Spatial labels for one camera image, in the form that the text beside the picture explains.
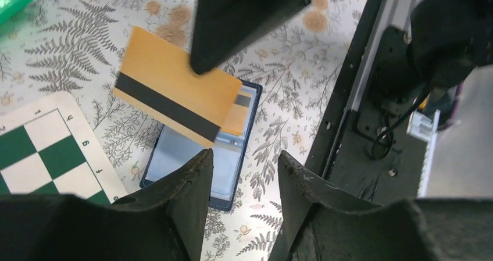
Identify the gold credit card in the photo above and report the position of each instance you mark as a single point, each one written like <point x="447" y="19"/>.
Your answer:
<point x="155" y="77"/>
<point x="238" y="114"/>

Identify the green white chessboard mat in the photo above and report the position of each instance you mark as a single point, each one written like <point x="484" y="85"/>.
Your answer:
<point x="48" y="147"/>

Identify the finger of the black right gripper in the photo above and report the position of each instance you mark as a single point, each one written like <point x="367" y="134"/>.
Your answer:
<point x="224" y="27"/>

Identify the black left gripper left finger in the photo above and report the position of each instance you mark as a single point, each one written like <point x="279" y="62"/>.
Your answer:
<point x="164" y="221"/>

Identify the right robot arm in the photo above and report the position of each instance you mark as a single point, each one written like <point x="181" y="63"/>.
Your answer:
<point x="449" y="37"/>

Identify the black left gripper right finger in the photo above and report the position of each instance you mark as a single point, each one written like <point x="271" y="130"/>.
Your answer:
<point x="323" y="222"/>

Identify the floral table mat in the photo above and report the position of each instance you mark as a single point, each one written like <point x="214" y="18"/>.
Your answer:
<point x="77" y="46"/>

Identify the blue leather card holder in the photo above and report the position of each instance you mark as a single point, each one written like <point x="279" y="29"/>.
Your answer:
<point x="172" y="150"/>

